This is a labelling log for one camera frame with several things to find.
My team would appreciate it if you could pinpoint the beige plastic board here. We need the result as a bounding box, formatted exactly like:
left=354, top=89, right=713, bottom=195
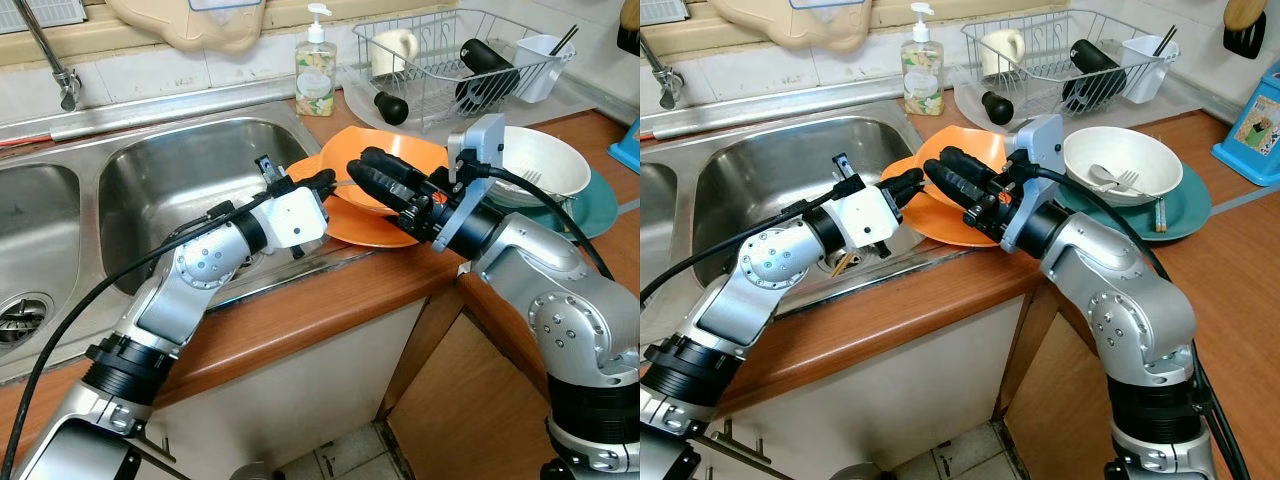
left=711, top=0, right=873, bottom=55
left=104, top=0, right=267, bottom=55

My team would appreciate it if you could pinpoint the soap pump bottle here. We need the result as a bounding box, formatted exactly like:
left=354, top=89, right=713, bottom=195
left=294, top=3, right=339, bottom=119
left=900, top=3, right=947, bottom=117

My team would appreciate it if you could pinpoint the white cutlery holder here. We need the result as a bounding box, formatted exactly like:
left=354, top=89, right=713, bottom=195
left=511, top=34, right=567, bottom=105
left=1119, top=34, right=1177, bottom=107

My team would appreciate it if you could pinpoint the cream mug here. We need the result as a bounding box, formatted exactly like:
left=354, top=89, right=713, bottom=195
left=979, top=27, right=1028, bottom=80
left=369, top=27, right=420, bottom=80

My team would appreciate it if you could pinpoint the steel faucet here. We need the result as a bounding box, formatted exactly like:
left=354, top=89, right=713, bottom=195
left=640, top=33, right=687, bottom=112
left=13, top=0, right=84, bottom=113

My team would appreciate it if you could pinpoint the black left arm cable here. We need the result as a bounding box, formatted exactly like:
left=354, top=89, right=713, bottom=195
left=640, top=190, right=846, bottom=301
left=0, top=190, right=276, bottom=480

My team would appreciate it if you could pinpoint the white cabinet door with handle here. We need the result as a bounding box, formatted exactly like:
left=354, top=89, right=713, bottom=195
left=150, top=295, right=441, bottom=480
left=715, top=295, right=1041, bottom=480

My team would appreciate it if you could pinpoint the small black round bottle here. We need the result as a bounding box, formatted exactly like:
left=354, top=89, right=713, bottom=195
left=979, top=90, right=1017, bottom=127
left=372, top=90, right=412, bottom=127

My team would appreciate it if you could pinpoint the white window vent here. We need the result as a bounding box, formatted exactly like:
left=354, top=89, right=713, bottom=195
left=0, top=0, right=88, bottom=35
left=640, top=0, right=691, bottom=28

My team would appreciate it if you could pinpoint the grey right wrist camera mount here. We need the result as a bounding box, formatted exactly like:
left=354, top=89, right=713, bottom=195
left=444, top=112, right=507, bottom=253
left=1000, top=112, right=1065, bottom=253

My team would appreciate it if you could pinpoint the stainless steel double sink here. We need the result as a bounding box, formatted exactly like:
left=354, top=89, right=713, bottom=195
left=640, top=98, right=966, bottom=376
left=0, top=95, right=376, bottom=386

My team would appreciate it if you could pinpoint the blue box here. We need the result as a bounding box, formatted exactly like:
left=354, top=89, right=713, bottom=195
left=1211, top=62, right=1280, bottom=189
left=606, top=115, right=641, bottom=175

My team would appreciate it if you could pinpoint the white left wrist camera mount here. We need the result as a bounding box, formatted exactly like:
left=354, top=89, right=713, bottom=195
left=828, top=180, right=901, bottom=259
left=260, top=183, right=331, bottom=259

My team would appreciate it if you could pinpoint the teal plate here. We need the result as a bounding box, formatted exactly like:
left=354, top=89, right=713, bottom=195
left=515, top=165, right=620, bottom=241
left=1055, top=163, right=1215, bottom=244

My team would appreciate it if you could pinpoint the orange flat plate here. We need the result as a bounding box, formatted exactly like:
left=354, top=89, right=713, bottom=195
left=879, top=155, right=1023, bottom=250
left=284, top=155, right=446, bottom=250

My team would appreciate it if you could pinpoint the white bowl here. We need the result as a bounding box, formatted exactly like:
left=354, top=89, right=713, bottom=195
left=488, top=125, right=594, bottom=210
left=1061, top=126, right=1185, bottom=209

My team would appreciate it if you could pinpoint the steel sink drain strainer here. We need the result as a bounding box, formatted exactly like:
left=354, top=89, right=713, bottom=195
left=0, top=291, right=54, bottom=353

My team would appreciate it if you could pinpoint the grey drain tray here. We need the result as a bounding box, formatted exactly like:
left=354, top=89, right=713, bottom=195
left=950, top=75, right=1201, bottom=136
left=342, top=75, right=601, bottom=141

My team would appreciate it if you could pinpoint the steel cabinet door handle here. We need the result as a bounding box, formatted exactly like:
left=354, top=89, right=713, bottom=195
left=698, top=420, right=763, bottom=469
left=128, top=428, right=171, bottom=466

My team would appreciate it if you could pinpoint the wire dish rack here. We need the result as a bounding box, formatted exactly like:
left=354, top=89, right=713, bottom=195
left=960, top=9, right=1183, bottom=129
left=351, top=9, right=581, bottom=137

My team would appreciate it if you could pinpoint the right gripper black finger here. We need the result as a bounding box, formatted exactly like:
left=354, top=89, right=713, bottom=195
left=922, top=160, right=992, bottom=220
left=935, top=145, right=1008, bottom=197
left=345, top=164, right=427, bottom=220
left=359, top=145, right=442, bottom=197

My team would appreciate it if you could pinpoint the orange deep plate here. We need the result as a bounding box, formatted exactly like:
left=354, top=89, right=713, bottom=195
left=917, top=126, right=1021, bottom=201
left=318, top=126, right=453, bottom=217

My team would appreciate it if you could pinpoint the black spatula wooden handle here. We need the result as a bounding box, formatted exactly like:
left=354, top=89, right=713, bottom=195
left=1221, top=0, right=1270, bottom=60
left=616, top=0, right=641, bottom=57

